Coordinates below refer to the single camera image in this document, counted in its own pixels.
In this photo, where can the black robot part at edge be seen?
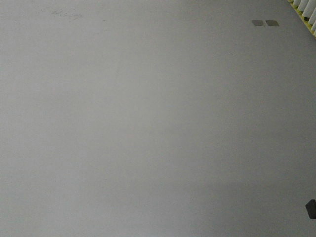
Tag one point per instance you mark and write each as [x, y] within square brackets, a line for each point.
[311, 209]

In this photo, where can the white slatted barrier with yellow base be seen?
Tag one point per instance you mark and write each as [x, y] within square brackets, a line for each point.
[306, 10]

